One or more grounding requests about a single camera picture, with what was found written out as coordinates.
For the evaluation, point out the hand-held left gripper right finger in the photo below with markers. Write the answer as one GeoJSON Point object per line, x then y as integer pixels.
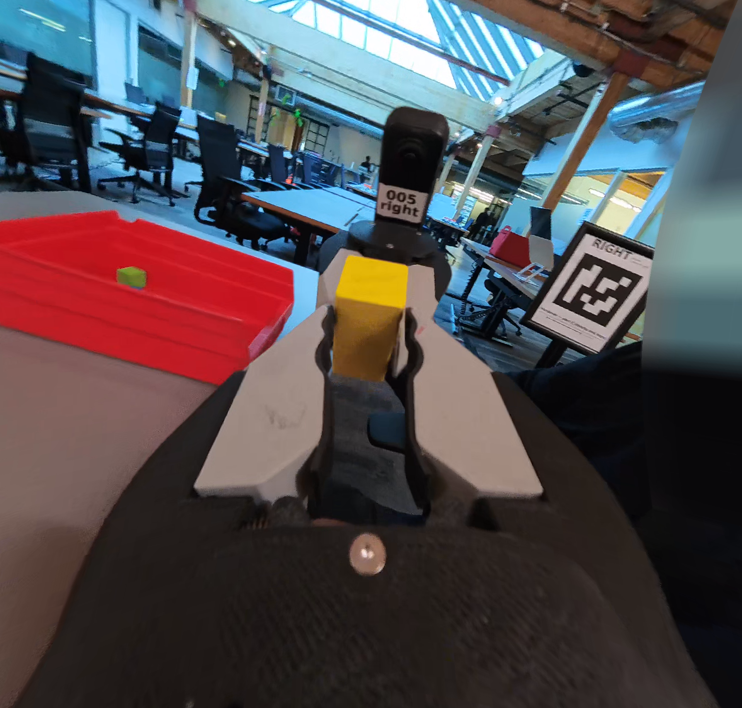
{"type": "Point", "coordinates": [464, 424]}

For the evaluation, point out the yellow block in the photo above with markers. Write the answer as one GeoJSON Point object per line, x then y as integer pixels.
{"type": "Point", "coordinates": [368, 314]}

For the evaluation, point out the red bag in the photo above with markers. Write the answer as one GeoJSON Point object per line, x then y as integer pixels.
{"type": "Point", "coordinates": [510, 250]}

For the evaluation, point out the wooden post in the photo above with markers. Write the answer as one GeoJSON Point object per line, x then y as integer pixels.
{"type": "Point", "coordinates": [585, 140]}

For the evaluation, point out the wooden top desk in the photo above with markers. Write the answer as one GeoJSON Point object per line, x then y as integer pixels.
{"type": "Point", "coordinates": [481, 251]}

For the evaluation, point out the row of black office chairs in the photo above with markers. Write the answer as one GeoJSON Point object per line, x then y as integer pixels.
{"type": "Point", "coordinates": [220, 157]}

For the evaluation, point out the black flag panel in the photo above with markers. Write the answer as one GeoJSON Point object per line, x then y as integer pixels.
{"type": "Point", "coordinates": [540, 224]}

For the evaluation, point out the white top desk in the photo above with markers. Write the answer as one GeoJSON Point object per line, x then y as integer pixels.
{"type": "Point", "coordinates": [313, 206]}

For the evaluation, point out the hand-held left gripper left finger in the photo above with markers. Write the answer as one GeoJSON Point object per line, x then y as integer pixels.
{"type": "Point", "coordinates": [272, 424]}

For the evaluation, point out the pale board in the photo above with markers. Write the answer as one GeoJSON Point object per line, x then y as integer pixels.
{"type": "Point", "coordinates": [550, 250]}

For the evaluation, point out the red plastic bin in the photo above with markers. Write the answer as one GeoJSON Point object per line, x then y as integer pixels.
{"type": "Point", "coordinates": [145, 331]}

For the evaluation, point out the lime green block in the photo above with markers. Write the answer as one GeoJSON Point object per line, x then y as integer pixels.
{"type": "Point", "coordinates": [128, 274]}

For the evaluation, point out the person's right forearm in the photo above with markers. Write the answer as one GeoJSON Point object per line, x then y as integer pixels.
{"type": "Point", "coordinates": [579, 406]}

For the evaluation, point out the black framed marker sign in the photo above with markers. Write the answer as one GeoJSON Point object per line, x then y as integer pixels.
{"type": "Point", "coordinates": [597, 288]}

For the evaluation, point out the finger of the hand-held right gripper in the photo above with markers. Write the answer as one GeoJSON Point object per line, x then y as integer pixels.
{"type": "Point", "coordinates": [330, 288]}
{"type": "Point", "coordinates": [420, 288]}

